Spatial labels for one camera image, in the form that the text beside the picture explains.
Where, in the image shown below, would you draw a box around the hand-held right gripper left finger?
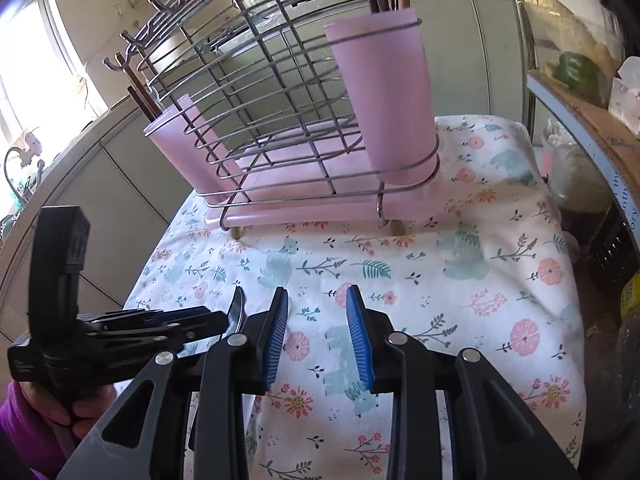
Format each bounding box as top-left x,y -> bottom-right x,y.
56,287 -> 291,480

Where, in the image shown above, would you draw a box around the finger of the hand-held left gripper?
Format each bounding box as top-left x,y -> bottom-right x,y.
116,324 -> 228,355
92,306 -> 230,330

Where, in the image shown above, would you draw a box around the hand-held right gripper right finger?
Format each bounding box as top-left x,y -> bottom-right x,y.
344,285 -> 581,480

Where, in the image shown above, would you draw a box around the small pink utensil cup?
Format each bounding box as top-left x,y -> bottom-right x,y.
143,94 -> 241,206

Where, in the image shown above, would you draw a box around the brown chopstick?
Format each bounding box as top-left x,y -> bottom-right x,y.
121,65 -> 163,113
127,85 -> 155,123

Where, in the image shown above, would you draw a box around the large pink utensil cup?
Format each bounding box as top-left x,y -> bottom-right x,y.
323,8 -> 441,187

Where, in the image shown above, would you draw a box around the person's left hand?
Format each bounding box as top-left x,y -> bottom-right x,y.
19,382 -> 118,436

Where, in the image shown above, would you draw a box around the floral tablecloth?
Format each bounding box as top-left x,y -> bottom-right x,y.
122,115 -> 588,480

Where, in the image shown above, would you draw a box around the pink drip tray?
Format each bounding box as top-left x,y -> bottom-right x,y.
205,130 -> 436,228

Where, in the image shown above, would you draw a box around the metal faucet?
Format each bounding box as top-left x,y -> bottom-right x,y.
2,130 -> 46,221

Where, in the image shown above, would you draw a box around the glass jar dark contents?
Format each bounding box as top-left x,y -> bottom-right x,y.
542,120 -> 613,241

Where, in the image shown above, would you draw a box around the plastic bottle yellow label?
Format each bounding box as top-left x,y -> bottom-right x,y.
612,270 -> 640,411

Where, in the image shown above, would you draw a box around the kitchen window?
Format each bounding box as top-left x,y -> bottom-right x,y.
0,0 -> 83,136

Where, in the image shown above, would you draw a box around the brown cardboard sheet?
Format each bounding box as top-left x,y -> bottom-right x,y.
537,72 -> 640,161

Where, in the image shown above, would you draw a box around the green bell pepper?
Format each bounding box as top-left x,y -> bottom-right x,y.
547,52 -> 606,101

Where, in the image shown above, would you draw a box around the metal storage shelf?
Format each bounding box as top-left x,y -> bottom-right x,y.
502,0 -> 640,480

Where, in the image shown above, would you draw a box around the crinkled white plastic bag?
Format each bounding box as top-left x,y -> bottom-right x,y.
607,57 -> 640,133

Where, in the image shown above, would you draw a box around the clear bag of pale food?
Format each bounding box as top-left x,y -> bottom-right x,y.
522,0 -> 623,106

